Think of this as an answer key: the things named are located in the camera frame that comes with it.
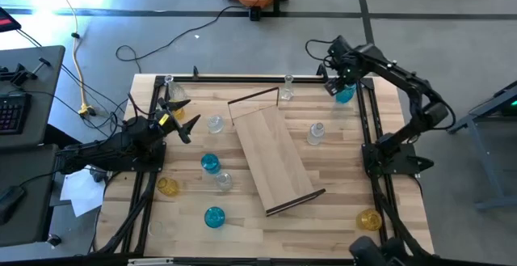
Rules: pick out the black caster wheel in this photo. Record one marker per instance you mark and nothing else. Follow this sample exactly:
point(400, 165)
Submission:
point(53, 240)

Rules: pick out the black aluminium rig frame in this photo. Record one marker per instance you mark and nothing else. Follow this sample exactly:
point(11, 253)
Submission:
point(262, 79)

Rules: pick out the silver aluminium bracket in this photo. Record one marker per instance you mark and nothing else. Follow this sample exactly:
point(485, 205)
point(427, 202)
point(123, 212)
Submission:
point(150, 261)

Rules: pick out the clear tall ribbed glass vase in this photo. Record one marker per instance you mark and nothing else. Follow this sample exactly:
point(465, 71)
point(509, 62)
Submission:
point(174, 89)

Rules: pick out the black device red screen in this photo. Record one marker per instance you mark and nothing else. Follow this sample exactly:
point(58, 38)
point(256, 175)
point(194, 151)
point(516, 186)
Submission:
point(7, 21)

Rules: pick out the grey metal stand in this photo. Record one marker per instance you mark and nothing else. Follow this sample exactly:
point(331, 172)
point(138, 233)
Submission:
point(476, 113)

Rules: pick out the clear slender hexagonal glass vase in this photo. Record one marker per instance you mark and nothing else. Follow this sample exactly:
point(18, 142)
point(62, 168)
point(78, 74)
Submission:
point(287, 93)

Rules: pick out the teal faceted glass vase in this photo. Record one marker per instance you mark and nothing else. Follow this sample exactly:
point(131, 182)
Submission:
point(346, 95)

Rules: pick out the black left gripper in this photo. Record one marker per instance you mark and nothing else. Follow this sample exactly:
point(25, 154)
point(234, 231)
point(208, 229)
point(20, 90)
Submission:
point(155, 130)

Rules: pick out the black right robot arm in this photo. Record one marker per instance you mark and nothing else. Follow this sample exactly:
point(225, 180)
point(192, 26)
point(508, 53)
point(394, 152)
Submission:
point(404, 80)

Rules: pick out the yellow tag label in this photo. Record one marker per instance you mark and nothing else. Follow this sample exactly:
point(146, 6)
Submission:
point(163, 120)

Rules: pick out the black keyboard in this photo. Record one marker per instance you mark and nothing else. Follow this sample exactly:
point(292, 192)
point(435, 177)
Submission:
point(12, 114)

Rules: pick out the clear round glass jar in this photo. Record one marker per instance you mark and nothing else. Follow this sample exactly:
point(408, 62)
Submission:
point(223, 181)

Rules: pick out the white paper sheets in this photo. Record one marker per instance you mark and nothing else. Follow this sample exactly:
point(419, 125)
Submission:
point(81, 193)

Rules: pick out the wide yellow glass vase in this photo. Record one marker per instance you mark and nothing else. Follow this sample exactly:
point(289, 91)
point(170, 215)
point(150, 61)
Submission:
point(368, 220)

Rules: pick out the clear ribbed glass bottle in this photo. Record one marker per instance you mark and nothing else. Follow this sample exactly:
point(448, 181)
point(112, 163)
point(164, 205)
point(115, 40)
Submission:
point(315, 136)

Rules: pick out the black desk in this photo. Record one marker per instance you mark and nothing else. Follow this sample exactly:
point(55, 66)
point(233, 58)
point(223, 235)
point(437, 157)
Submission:
point(28, 217)
point(44, 80)

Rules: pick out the clear short ribbed glass jar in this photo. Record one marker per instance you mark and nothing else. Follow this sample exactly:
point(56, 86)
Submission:
point(215, 124)

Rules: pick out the wooden shelf black metal frame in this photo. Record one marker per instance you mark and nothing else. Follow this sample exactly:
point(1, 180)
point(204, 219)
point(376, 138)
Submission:
point(270, 157)

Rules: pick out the black desk clamp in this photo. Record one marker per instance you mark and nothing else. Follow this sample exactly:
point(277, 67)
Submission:
point(20, 76)

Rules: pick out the clear glass cylinder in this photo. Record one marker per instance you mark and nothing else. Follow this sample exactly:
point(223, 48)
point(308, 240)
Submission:
point(161, 229)

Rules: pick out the black computer mouse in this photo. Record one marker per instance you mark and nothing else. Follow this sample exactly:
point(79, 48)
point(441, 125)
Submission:
point(10, 203)

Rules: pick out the teal glass bottle vase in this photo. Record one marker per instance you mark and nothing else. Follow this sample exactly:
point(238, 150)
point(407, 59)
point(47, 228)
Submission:
point(210, 163)

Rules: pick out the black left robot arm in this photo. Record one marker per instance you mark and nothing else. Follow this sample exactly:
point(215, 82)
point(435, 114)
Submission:
point(101, 149)

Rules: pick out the teal round glass vase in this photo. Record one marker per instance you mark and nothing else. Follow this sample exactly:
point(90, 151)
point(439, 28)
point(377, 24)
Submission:
point(214, 217)

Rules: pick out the black table clamp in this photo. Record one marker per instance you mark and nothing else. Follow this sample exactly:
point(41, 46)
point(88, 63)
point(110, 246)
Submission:
point(322, 71)
point(196, 72)

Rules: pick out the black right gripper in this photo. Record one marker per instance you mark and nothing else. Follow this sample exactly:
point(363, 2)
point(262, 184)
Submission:
point(343, 62)

